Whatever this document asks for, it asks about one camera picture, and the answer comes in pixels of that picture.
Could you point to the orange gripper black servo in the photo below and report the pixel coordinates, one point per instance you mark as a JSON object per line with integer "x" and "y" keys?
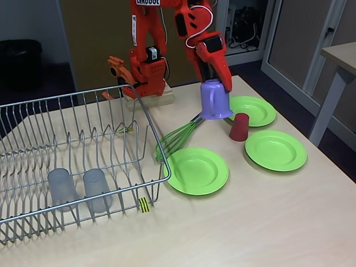
{"x": 214, "y": 57}

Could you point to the purple plastic mug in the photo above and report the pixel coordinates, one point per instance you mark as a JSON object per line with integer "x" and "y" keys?
{"x": 219, "y": 103}

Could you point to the green plastic plate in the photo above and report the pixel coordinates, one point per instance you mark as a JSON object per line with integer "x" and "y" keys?
{"x": 278, "y": 150}
{"x": 258, "y": 109}
{"x": 197, "y": 172}

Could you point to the red plastic cup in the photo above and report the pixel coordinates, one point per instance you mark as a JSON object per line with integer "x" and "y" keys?
{"x": 239, "y": 128}

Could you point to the grey translucent plastic cup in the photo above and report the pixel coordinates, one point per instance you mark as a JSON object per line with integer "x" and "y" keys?
{"x": 61, "y": 189}
{"x": 97, "y": 189}

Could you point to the orange LeRobot robot arm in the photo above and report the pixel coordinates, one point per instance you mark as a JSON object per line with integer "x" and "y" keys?
{"x": 144, "y": 27}

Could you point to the white open cabinet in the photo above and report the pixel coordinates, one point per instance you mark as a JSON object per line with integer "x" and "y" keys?
{"x": 257, "y": 55}

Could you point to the wooden base block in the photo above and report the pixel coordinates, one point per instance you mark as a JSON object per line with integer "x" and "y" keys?
{"x": 164, "y": 100}

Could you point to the black electronics in cabinet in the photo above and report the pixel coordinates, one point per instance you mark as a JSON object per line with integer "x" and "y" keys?
{"x": 244, "y": 16}

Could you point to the white framed sliding door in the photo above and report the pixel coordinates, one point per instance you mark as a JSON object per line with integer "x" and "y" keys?
{"x": 271, "y": 41}

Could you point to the orange table clamp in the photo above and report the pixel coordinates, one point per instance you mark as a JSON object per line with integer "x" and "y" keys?
{"x": 122, "y": 72}

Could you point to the yellow black striped tape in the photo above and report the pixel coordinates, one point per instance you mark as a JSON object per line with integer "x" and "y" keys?
{"x": 128, "y": 129}
{"x": 144, "y": 205}

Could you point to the small black door lock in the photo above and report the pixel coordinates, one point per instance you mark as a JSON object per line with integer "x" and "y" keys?
{"x": 330, "y": 30}

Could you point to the beige side table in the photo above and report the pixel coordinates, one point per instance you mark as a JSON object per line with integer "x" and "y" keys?
{"x": 342, "y": 54}

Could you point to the brown board panel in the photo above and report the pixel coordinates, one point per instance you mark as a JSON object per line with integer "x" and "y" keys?
{"x": 80, "y": 33}

